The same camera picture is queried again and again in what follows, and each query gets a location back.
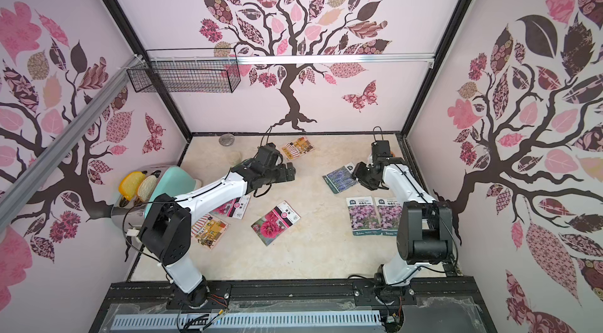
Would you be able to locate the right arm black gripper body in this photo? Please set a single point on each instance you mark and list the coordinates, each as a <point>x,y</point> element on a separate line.
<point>363,175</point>

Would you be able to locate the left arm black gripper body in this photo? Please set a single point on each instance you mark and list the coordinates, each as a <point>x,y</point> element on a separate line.
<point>277,174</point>

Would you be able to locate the pink cosmos seed packet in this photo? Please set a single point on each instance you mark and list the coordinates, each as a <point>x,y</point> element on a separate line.
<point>364,218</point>

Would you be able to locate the pink rose packet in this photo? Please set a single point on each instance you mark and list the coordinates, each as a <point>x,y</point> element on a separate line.
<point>235,208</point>
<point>281,218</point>

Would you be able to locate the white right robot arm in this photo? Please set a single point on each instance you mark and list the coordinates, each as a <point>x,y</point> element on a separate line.
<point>424,236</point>

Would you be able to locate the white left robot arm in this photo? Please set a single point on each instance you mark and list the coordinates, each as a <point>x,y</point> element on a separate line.
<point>168,222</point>

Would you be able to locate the orange illustrated packet at back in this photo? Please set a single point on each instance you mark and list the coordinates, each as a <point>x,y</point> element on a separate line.
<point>297,148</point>

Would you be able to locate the clear glass jar with grains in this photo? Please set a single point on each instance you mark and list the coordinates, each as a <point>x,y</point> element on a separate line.
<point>231,153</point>

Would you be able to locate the orange illustrated packet by toaster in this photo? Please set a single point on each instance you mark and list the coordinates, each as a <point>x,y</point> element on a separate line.
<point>208,230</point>

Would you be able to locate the beige toast slice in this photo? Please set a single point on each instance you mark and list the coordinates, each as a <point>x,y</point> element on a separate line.
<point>146,188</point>

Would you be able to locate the black wire basket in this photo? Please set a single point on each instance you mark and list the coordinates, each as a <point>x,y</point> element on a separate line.
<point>190,70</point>

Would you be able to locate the white slotted cable duct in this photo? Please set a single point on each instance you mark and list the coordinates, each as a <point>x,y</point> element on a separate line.
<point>244,321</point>

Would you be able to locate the aluminium rail on wall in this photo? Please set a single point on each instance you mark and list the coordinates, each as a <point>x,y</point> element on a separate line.
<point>29,183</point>

